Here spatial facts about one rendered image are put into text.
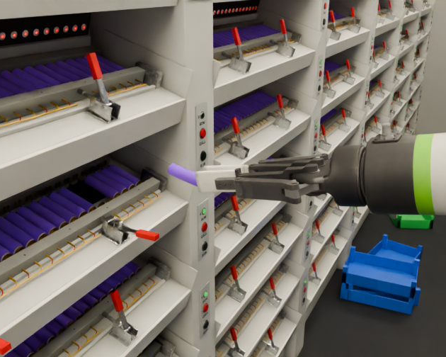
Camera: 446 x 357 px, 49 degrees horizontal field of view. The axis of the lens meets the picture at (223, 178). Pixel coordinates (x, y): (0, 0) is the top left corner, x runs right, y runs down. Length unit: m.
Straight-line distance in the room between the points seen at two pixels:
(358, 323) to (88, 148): 1.69
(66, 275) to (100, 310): 0.19
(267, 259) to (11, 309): 0.92
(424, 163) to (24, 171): 0.44
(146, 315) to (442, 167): 0.58
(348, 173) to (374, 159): 0.03
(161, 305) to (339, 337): 1.24
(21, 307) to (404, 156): 0.48
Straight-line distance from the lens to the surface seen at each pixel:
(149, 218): 0.84
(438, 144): 0.58
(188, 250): 0.96
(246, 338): 1.47
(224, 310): 1.25
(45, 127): 0.67
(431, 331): 2.24
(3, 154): 0.60
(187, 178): 0.72
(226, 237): 1.16
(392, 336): 2.16
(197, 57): 0.87
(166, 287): 0.99
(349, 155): 0.60
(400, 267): 2.41
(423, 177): 0.56
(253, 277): 1.37
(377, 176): 0.57
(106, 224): 0.78
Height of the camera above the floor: 1.31
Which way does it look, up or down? 22 degrees down
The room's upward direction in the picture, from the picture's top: straight up
